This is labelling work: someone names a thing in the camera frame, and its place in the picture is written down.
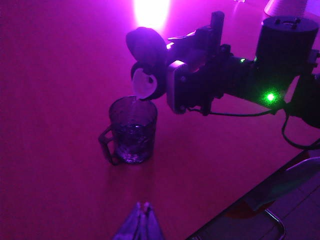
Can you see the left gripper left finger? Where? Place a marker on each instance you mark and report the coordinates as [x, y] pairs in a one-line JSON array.
[[130, 227]]

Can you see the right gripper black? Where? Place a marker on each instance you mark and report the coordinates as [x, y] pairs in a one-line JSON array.
[[232, 75]]

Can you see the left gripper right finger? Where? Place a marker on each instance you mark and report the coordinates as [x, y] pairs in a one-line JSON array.
[[151, 227]]

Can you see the black thermos cup with flip lid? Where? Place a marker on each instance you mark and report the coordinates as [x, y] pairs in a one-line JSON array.
[[147, 47]]

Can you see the wine glass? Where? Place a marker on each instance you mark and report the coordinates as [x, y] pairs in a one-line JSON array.
[[239, 1]]

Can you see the white ribbed cone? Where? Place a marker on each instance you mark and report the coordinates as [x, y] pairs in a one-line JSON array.
[[285, 7]]

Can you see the white chair with chrome legs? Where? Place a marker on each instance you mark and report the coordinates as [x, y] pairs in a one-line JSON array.
[[287, 185]]

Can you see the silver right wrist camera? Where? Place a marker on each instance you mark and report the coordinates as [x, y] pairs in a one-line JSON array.
[[175, 85]]

